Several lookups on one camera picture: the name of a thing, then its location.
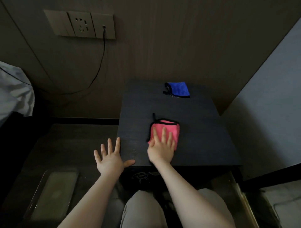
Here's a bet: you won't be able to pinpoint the black table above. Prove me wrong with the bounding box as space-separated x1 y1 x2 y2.
116 81 243 168

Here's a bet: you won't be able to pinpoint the person's beige trousers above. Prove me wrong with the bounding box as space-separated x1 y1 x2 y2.
120 188 237 228

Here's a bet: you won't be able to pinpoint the black skirting board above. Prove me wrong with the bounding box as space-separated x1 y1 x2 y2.
240 163 301 192

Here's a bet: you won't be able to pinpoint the person's right forearm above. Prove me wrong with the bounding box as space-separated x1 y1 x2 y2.
154 161 235 228

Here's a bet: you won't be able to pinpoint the black cable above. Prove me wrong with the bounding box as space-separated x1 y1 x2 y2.
35 25 107 95

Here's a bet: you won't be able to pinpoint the blue cloth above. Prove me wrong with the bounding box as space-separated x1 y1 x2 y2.
163 81 190 99

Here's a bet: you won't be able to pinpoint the person's right hand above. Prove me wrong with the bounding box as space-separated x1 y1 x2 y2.
147 127 176 166

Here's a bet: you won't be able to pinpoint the white bedding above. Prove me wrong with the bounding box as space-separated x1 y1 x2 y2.
0 60 35 127

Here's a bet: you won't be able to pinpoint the gold metal frame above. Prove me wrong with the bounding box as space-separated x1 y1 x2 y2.
233 175 260 228

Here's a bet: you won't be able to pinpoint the beige blank wall plate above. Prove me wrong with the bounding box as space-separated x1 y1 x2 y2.
43 9 76 37

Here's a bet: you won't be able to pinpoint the person's left forearm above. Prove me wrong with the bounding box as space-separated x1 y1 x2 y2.
57 173 123 228

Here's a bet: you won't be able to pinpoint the clear plastic tray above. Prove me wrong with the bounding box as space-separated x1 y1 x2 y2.
23 169 80 222

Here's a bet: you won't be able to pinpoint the person's left hand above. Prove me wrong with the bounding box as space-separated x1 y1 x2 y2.
94 137 136 179

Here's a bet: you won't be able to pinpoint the beige wall port plate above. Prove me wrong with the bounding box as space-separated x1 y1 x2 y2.
91 13 116 40

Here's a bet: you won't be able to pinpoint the pink cloth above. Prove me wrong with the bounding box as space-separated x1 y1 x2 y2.
145 113 181 151

